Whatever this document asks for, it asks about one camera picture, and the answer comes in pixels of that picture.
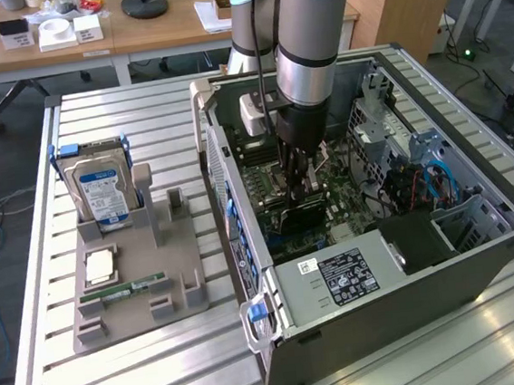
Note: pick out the black lamp base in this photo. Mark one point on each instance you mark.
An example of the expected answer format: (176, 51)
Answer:
(144, 5)

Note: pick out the grey open PC case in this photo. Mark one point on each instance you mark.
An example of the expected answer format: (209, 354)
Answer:
(388, 325)

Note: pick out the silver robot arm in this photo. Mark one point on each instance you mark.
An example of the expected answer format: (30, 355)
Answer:
(310, 37)

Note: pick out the silver CPU chip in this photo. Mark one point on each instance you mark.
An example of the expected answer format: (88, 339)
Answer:
(100, 266)

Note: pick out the white tape roll box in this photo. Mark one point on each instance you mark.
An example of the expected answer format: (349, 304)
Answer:
(57, 34)

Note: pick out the grey parts rack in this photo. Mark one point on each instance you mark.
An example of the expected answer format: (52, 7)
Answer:
(137, 322)

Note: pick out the blue case release latch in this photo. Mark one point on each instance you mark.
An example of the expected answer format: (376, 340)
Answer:
(256, 313)

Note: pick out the grey power supply unit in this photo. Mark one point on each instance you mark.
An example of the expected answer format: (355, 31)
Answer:
(303, 292)

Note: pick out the wooden cabinet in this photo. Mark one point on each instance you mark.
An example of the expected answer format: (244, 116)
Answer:
(402, 1)

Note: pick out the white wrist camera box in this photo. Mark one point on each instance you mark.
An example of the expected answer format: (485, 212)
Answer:
(254, 115)

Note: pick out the small white label box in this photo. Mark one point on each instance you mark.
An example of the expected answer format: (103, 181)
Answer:
(87, 29)

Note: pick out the paper stack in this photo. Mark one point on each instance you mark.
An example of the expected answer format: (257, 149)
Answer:
(213, 17)

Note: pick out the graphics card with metal bracket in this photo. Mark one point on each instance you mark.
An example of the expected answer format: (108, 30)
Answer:
(304, 213)

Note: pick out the silver chipset heatsink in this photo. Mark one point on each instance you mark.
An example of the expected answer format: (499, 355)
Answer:
(340, 233)

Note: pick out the CPU socket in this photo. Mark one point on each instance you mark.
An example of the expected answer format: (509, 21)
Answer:
(275, 174)

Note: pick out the green motherboard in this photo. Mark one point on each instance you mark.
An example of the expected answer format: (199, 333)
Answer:
(345, 213)

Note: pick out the hard disk in blue caddy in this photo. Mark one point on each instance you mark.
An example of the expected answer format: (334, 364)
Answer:
(99, 189)

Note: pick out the green RAM stick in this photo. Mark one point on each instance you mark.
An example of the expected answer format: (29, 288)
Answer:
(120, 289)

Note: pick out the black and white box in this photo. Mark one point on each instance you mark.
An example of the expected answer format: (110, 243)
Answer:
(15, 33)

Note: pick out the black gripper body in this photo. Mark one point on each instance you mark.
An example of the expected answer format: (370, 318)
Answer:
(303, 126)

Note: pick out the metal socket cover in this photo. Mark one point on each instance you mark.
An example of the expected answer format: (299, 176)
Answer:
(322, 159)

